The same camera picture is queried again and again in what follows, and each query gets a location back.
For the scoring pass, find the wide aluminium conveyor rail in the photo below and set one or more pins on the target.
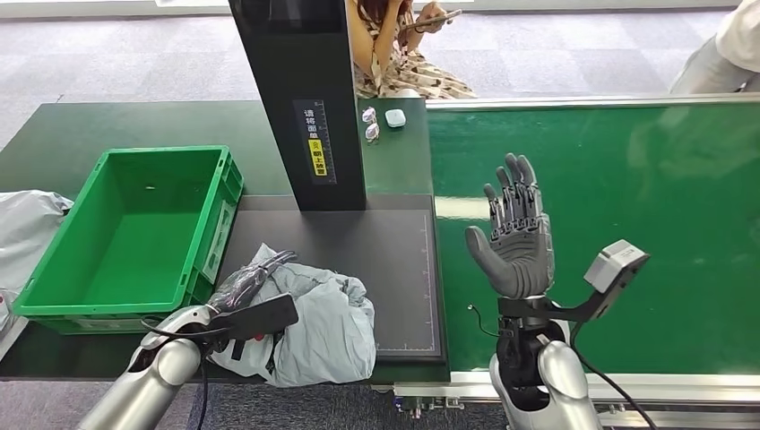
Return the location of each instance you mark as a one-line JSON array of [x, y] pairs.
[[683, 393]]

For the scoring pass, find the green conveyor belt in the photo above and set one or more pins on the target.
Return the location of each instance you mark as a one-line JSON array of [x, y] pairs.
[[653, 178]]

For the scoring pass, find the grey package with black print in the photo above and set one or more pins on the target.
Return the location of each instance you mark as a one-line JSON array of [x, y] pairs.
[[332, 332]]

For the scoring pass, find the folded clear-frame glasses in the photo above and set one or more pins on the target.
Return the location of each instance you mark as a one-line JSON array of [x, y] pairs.
[[371, 130]]

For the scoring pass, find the plain grey plastic bag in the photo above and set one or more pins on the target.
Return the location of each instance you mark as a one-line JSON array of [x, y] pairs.
[[26, 237]]

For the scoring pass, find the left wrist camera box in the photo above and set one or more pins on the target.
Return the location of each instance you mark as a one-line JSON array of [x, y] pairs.
[[261, 317]]

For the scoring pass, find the yellow warning sticker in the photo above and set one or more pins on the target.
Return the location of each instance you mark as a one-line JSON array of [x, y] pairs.
[[317, 158]]

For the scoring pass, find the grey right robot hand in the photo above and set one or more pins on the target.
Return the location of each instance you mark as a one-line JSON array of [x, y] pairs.
[[522, 261]]

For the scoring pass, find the small white earbud case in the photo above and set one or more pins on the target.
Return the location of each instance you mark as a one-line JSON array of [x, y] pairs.
[[395, 117]]

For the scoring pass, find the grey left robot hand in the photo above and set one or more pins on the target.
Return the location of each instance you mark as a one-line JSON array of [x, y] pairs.
[[243, 285]]

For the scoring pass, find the green plastic crate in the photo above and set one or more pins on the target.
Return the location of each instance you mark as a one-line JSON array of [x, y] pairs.
[[136, 249]]

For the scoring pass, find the person's left hand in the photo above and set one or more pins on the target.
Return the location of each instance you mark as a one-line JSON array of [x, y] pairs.
[[430, 13]]

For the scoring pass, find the dark green table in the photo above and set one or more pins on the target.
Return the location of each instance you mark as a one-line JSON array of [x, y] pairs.
[[59, 136]]

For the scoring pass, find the person in white clothes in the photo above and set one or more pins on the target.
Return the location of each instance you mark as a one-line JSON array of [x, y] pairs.
[[730, 53]]

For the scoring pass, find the smartphone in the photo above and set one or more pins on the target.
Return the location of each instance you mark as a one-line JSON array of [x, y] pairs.
[[442, 18]]

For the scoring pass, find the person in patterned clothes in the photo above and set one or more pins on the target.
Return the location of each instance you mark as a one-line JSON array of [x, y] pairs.
[[398, 71]]

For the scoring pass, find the black scanner platform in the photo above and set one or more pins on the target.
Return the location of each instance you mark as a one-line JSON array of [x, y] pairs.
[[386, 261]]

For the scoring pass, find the black scanner column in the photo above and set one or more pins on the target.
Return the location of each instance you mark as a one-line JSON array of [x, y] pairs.
[[297, 71]]

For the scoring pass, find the narrow aluminium conveyor rail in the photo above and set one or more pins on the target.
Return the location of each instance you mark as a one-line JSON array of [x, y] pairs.
[[594, 99]]

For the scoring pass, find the metal conveyor connector block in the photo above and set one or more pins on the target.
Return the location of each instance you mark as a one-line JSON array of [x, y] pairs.
[[427, 406]]

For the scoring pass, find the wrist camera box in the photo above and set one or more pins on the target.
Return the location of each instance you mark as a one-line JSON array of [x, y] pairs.
[[261, 317], [614, 264]]

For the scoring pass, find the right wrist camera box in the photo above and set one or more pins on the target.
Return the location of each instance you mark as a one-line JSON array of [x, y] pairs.
[[614, 264]]

